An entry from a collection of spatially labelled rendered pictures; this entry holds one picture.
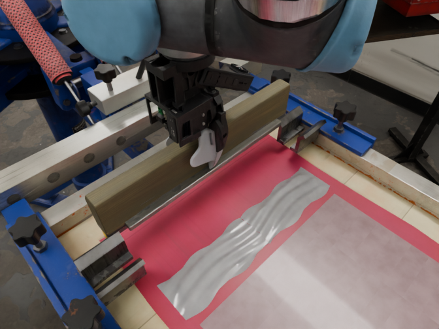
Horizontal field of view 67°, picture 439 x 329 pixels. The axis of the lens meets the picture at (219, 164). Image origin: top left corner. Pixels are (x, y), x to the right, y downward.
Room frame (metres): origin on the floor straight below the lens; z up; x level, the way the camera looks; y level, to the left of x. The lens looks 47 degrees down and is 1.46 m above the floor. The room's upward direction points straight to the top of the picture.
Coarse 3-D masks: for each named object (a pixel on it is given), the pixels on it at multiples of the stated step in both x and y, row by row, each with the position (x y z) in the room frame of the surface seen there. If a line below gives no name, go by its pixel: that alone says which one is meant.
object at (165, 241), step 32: (192, 192) 0.39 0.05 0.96; (160, 224) 0.32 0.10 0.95; (192, 224) 0.32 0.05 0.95; (224, 224) 0.32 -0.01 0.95; (160, 256) 0.26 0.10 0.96; (256, 256) 0.26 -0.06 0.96; (224, 288) 0.21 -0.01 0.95; (256, 288) 0.21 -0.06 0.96; (288, 288) 0.21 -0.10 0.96; (320, 288) 0.21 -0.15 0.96; (192, 320) 0.16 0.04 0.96; (224, 320) 0.16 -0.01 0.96; (256, 320) 0.16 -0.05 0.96; (288, 320) 0.16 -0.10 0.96; (320, 320) 0.16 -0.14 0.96; (352, 320) 0.16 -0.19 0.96
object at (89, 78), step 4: (88, 72) 0.67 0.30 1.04; (92, 72) 0.67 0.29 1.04; (80, 76) 0.66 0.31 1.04; (84, 76) 0.66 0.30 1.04; (88, 76) 0.66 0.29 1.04; (92, 76) 0.66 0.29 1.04; (84, 80) 0.64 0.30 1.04; (88, 80) 0.64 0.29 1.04; (92, 80) 0.64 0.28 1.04; (96, 80) 0.64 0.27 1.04; (100, 80) 0.64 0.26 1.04; (84, 84) 0.65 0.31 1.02; (88, 84) 0.63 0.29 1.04; (92, 84) 0.62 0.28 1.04; (96, 84) 0.62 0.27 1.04; (84, 88) 0.66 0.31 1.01; (140, 100) 0.57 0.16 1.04; (132, 104) 0.55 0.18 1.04; (120, 108) 0.54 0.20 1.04; (124, 108) 0.54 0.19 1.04; (112, 112) 0.57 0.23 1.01; (116, 112) 0.55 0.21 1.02
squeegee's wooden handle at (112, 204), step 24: (264, 96) 0.49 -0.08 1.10; (288, 96) 0.53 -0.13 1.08; (240, 120) 0.44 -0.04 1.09; (264, 120) 0.48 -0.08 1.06; (192, 144) 0.37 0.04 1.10; (144, 168) 0.32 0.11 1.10; (168, 168) 0.33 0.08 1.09; (192, 168) 0.36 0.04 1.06; (96, 192) 0.28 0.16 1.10; (120, 192) 0.28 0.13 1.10; (144, 192) 0.30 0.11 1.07; (168, 192) 0.33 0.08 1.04; (96, 216) 0.26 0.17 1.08; (120, 216) 0.27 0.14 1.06
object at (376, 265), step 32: (256, 160) 0.48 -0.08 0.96; (288, 160) 0.48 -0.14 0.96; (224, 192) 0.39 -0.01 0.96; (256, 192) 0.39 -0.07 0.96; (352, 192) 0.39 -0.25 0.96; (320, 224) 0.32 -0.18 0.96; (352, 224) 0.32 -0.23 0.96; (384, 224) 0.32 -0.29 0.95; (288, 256) 0.26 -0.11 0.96; (320, 256) 0.26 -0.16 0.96; (352, 256) 0.26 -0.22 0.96; (384, 256) 0.26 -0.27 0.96; (416, 256) 0.26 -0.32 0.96; (352, 288) 0.21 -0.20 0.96; (384, 288) 0.21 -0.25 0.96; (416, 288) 0.21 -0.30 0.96; (384, 320) 0.16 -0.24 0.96; (416, 320) 0.16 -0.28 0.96
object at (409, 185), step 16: (240, 96) 0.65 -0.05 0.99; (304, 128) 0.55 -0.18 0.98; (160, 144) 0.49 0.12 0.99; (320, 144) 0.52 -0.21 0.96; (336, 144) 0.49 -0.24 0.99; (352, 160) 0.46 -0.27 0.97; (368, 160) 0.45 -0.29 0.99; (384, 160) 0.45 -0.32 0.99; (112, 176) 0.40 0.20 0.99; (368, 176) 0.43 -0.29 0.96; (384, 176) 0.41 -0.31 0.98; (400, 176) 0.40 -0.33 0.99; (416, 176) 0.40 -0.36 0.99; (80, 192) 0.37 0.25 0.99; (400, 192) 0.39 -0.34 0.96; (416, 192) 0.37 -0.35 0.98; (432, 192) 0.37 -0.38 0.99; (48, 208) 0.33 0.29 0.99; (64, 208) 0.33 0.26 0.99; (80, 208) 0.33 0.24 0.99; (432, 208) 0.35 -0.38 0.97; (48, 224) 0.30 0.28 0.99; (64, 224) 0.31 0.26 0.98
